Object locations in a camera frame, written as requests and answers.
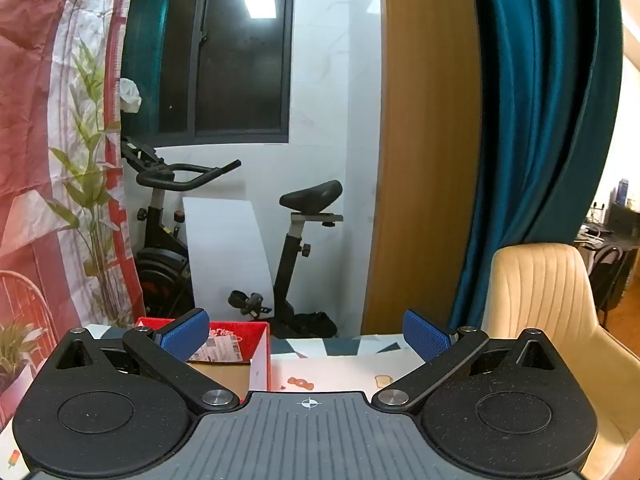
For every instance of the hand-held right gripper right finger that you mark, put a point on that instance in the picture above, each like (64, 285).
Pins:
(425, 336)

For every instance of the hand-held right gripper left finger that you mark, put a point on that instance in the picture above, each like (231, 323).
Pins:
(184, 334)

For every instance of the red cardboard box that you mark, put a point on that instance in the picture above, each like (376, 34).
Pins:
(235, 332)

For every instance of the white board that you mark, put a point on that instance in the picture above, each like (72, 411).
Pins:
(225, 260)

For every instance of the white printed tablecloth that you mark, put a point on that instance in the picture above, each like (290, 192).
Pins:
(340, 370)

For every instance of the black exercise bike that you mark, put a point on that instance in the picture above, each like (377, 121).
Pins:
(290, 270)

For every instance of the beige padded chair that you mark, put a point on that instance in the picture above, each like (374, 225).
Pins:
(540, 285)

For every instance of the wooden door panel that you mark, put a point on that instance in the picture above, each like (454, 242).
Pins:
(425, 160)

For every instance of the black chair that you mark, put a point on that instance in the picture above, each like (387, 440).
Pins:
(607, 270)

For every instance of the dark desk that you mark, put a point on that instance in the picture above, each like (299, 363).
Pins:
(620, 225)

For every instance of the teal curtain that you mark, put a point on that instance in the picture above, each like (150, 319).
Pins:
(540, 135)

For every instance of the white plastic bag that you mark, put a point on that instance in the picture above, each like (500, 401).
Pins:
(130, 94)

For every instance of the dark-framed window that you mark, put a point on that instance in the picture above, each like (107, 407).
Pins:
(240, 85)

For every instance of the red plant-print wall cloth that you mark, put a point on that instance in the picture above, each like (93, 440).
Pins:
(30, 110)

